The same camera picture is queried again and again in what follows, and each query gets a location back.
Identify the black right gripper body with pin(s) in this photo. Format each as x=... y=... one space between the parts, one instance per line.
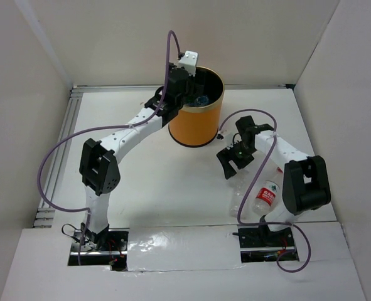
x=241 y=155

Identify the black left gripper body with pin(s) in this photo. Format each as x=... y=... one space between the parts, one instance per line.
x=181 y=103

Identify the clear bottle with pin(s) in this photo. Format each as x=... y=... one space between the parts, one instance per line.
x=239 y=184

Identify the red label water bottle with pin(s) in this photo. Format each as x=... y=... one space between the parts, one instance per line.
x=266 y=198

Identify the blue label water bottle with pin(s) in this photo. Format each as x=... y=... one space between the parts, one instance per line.
x=201 y=101

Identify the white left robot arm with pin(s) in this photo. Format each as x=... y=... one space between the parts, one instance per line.
x=99 y=164

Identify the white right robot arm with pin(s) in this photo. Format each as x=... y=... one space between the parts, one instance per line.
x=305 y=183

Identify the orange cylindrical bin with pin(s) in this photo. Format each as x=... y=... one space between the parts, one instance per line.
x=198 y=126

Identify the shiny white tape sheet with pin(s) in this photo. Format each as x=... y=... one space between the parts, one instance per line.
x=189 y=248

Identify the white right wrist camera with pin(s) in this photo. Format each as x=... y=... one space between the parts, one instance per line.
x=224 y=134

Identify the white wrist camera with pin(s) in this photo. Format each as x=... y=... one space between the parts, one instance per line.
x=224 y=134
x=189 y=62

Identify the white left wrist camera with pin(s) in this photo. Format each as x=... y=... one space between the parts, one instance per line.
x=189 y=62

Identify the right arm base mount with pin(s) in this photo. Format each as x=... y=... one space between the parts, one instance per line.
x=260 y=245

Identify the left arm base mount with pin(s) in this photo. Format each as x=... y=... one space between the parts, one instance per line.
x=110 y=251

